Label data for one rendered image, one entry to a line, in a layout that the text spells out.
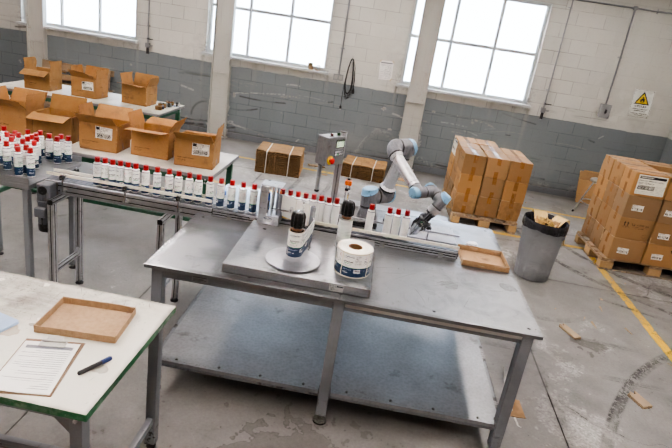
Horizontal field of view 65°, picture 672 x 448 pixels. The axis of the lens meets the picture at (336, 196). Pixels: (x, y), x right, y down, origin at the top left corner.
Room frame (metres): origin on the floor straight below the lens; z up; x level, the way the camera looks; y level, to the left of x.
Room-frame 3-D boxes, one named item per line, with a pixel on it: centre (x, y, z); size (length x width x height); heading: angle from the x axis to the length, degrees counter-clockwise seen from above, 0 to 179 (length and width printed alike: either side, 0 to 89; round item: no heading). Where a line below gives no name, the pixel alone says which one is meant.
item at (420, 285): (3.17, -0.14, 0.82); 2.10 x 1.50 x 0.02; 87
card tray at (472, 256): (3.23, -1.02, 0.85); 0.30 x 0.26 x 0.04; 87
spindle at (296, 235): (2.69, 0.18, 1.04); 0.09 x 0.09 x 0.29
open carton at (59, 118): (4.61, 2.58, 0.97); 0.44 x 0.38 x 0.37; 1
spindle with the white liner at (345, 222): (3.00, -0.08, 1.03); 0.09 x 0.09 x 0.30
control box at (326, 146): (3.37, 0.08, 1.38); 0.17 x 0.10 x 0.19; 142
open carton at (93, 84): (6.66, 3.33, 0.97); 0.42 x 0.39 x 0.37; 173
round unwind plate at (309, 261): (2.69, 0.18, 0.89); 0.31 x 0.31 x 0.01
